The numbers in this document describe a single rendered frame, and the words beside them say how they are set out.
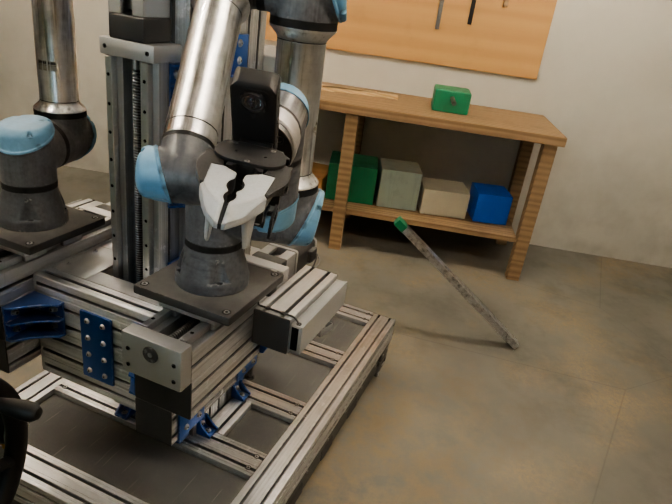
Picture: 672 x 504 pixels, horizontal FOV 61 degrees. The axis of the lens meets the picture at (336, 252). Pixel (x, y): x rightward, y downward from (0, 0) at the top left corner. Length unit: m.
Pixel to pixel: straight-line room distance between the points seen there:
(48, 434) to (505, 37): 3.09
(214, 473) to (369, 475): 0.56
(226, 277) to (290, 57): 0.44
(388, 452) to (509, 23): 2.58
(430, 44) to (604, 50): 1.00
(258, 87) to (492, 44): 3.22
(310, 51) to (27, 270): 0.82
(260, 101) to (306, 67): 0.46
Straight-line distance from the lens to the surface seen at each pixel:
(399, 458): 2.07
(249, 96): 0.57
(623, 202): 4.13
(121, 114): 1.33
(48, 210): 1.46
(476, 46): 3.73
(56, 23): 1.49
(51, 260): 1.50
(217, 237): 1.12
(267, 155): 0.60
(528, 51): 3.77
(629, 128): 4.01
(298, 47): 1.02
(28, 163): 1.42
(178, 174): 0.80
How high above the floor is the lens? 1.40
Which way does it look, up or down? 25 degrees down
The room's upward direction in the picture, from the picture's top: 8 degrees clockwise
